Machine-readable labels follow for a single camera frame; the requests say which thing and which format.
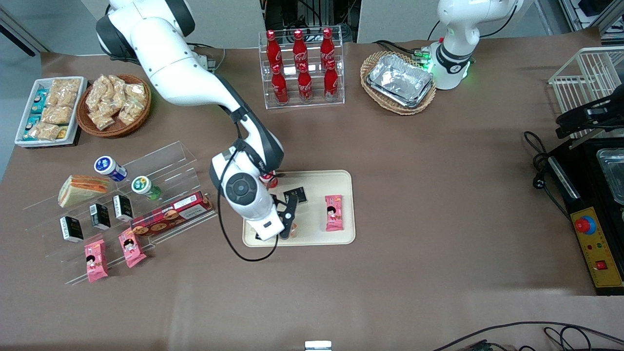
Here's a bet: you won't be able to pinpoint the clear pack of crisps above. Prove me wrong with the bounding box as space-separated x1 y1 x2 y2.
28 122 61 142
41 105 74 125
47 78 82 107

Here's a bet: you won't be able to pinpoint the black equipment with cables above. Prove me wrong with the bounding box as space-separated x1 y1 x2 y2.
263 0 360 43

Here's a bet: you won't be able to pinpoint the beige plastic tray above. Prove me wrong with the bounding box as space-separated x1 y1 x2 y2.
242 170 356 248

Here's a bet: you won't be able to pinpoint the white rectangular tray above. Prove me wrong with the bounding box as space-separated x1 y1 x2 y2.
15 77 89 148

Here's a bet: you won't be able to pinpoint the blue snack pack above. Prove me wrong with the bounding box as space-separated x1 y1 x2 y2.
31 89 49 115
22 115 41 142

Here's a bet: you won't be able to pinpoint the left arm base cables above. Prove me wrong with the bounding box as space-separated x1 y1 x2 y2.
373 39 434 66

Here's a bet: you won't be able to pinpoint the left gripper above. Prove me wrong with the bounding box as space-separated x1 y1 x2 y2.
556 95 624 140

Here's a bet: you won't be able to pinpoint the red emergency button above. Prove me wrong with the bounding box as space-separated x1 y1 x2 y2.
574 215 597 235

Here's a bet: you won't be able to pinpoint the metal tray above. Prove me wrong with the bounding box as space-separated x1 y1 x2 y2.
597 148 624 205

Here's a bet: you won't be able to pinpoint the blue lid small bottle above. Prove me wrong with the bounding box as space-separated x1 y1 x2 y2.
94 156 128 182

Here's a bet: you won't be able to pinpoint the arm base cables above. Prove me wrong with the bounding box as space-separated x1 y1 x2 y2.
188 43 227 73
373 39 434 66

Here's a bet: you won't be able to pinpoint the green lid small bottle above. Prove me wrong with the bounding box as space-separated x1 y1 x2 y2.
131 175 162 201

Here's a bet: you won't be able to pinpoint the clear acrylic stepped shelf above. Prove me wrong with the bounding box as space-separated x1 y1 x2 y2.
22 140 218 286

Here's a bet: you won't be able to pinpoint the red cola bottle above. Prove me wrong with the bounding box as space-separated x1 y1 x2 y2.
271 64 289 105
324 60 339 101
292 30 308 73
297 63 313 103
266 30 282 74
320 28 336 70

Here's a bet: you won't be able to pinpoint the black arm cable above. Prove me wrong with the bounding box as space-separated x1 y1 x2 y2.
217 110 279 263

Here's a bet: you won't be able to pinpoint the black power cable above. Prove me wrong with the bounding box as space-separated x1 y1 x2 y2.
524 131 572 220

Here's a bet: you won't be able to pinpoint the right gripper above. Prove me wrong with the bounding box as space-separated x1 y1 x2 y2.
246 194 299 242

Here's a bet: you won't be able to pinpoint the clear acrylic bottle rack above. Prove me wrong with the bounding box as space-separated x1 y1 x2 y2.
258 30 345 110

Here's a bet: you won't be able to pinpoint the metal shelving rack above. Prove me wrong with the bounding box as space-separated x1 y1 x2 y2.
558 0 624 42

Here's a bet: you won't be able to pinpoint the brown wicker basket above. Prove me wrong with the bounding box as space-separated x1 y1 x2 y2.
76 74 152 138

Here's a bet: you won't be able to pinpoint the looped black cable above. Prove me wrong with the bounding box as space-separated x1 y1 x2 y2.
543 326 600 351

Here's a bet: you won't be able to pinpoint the pink snack pack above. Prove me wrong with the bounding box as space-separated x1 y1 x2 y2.
84 239 109 283
118 229 147 269
325 195 345 232

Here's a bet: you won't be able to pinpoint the black metal bar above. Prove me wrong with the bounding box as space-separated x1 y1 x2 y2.
0 10 39 57

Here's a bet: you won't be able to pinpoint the black sealing machine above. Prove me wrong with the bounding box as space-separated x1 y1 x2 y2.
547 136 624 296

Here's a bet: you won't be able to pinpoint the small black carton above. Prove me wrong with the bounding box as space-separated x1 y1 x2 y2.
113 195 135 222
59 216 84 243
89 203 112 231
284 187 309 205

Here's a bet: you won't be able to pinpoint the red cookie box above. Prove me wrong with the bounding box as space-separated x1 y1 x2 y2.
130 191 214 237

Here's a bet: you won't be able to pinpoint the clear bag of crackers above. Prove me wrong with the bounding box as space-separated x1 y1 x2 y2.
118 100 144 126
86 76 109 112
125 83 147 104
89 110 116 131
106 75 126 105

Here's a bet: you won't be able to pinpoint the long black cable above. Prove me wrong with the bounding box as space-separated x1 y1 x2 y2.
433 321 624 351

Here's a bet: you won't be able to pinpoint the white wire basket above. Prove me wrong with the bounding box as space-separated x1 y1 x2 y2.
548 46 624 139

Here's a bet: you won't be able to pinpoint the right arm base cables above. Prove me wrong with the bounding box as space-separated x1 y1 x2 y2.
188 43 227 73

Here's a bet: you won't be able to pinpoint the light wicker basket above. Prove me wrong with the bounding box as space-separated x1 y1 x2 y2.
360 51 437 116

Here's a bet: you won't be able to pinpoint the aluminium foil tray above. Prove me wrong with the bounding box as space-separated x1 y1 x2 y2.
366 54 435 109

